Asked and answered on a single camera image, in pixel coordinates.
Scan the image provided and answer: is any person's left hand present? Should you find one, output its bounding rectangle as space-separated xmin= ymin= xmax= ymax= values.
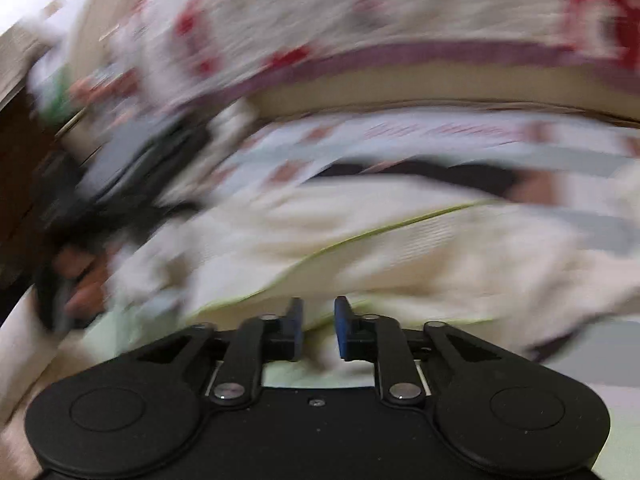
xmin=52 ymin=245 xmax=113 ymax=318

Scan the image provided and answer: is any pale green sheet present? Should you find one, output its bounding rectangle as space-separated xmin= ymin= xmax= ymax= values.
xmin=85 ymin=305 xmax=640 ymax=480

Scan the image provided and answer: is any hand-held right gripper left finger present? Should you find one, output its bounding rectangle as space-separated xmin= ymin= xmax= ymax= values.
xmin=131 ymin=297 xmax=305 ymax=407

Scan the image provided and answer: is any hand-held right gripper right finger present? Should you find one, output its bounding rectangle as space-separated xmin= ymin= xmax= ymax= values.
xmin=333 ymin=296 xmax=508 ymax=407

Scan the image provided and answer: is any white quilt red bear print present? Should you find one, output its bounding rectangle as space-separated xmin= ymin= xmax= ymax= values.
xmin=65 ymin=0 xmax=640 ymax=126

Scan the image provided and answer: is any green bag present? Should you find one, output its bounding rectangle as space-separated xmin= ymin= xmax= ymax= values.
xmin=35 ymin=65 xmax=78 ymax=128

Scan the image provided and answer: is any white waffle shirt green trim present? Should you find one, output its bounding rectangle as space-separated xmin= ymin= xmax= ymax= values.
xmin=102 ymin=175 xmax=640 ymax=361

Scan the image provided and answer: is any dark wooden furniture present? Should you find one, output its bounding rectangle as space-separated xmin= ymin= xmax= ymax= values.
xmin=0 ymin=87 xmax=58 ymax=291

